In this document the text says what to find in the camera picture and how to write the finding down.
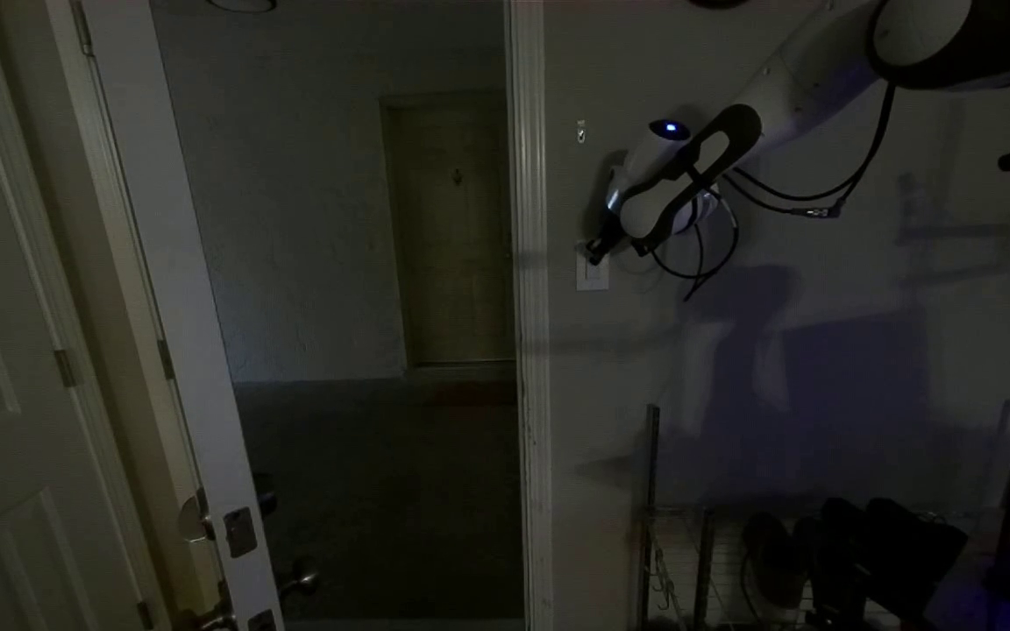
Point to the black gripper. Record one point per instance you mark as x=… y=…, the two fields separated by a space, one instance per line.
x=625 y=195

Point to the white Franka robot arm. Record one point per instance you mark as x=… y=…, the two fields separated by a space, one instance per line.
x=878 y=54

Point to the brown hallway door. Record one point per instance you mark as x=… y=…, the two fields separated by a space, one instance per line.
x=453 y=232

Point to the dark slipper shoe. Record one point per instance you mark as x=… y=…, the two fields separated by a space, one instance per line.
x=842 y=567
x=912 y=567

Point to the white open door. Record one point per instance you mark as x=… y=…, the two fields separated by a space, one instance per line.
x=166 y=294

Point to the metal door latch plate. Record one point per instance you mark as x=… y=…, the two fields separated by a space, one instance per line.
x=238 y=532

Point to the white paneled closet door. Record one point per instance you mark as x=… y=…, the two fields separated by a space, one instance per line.
x=0 y=351

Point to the white light switch plate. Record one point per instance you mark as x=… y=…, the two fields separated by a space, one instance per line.
x=591 y=275

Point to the small white wall sensor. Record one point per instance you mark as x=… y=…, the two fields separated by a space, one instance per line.
x=581 y=132

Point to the white door frame trim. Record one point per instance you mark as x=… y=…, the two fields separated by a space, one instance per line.
x=528 y=351

